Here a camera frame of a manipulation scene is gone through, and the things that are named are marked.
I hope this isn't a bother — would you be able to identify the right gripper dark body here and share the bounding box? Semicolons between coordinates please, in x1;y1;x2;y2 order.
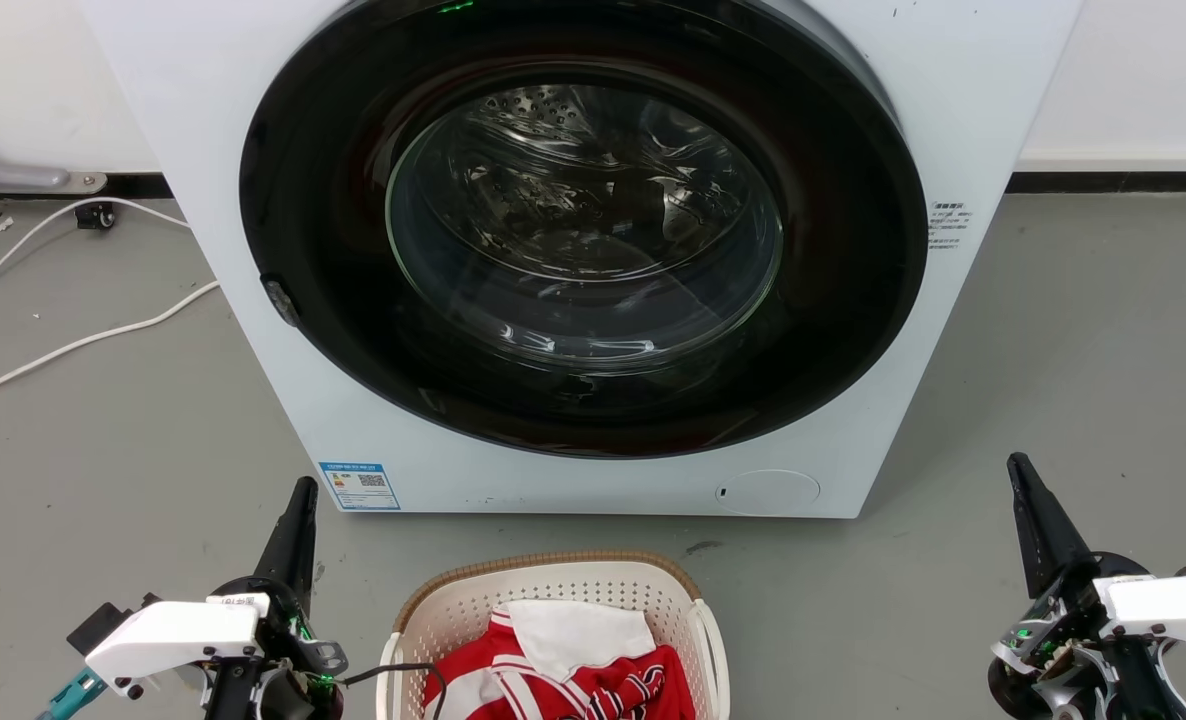
987;550;1154;720

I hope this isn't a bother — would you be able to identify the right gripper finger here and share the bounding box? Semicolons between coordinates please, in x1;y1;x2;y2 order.
1019;452;1096;586
1006;452;1066;601

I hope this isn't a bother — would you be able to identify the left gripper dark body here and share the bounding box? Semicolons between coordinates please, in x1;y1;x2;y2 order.
208;575;349;720

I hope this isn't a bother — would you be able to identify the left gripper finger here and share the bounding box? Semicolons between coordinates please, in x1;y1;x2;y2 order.
295;477;319;613
253;477;306;601

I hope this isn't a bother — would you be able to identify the white laundry basket brown rim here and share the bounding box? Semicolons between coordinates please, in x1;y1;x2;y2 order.
376;550;731;720

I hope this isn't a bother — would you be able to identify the blue energy label sticker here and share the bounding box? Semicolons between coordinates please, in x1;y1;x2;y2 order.
318;461;401;512

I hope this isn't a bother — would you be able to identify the teal clip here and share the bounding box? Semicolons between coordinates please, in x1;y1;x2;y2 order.
37;668;107;720

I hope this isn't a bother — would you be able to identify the round white filter cover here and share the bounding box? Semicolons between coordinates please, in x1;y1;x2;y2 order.
716;469;821;517

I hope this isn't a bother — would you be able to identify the white cloth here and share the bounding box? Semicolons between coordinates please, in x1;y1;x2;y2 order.
506;599;657;684

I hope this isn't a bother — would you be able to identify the black round washer door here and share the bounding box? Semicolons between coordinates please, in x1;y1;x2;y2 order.
239;0;929;459

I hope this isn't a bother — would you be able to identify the small printed text sticker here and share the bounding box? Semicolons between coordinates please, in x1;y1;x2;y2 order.
928;200;972;251

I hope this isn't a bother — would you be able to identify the red and white striped garment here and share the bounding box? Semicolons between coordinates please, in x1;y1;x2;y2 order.
423;610;697;720

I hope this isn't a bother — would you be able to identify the steel washer drum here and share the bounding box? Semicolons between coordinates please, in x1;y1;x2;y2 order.
387;84;784;377

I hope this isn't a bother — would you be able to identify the white front-load washing machine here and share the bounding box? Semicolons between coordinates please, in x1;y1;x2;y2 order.
78;0;1086;519

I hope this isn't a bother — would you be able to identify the grey metal base foot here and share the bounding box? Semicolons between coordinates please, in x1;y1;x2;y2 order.
0;120;109;197

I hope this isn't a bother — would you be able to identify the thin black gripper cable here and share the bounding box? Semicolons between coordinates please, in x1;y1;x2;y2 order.
338;662;449;720

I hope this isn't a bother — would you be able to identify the grey washer door handle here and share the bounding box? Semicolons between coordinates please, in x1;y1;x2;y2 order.
261;275;302;328

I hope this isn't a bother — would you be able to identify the white floor cable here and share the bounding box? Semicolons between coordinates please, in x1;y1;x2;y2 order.
0;197;194;327
0;280;222;405

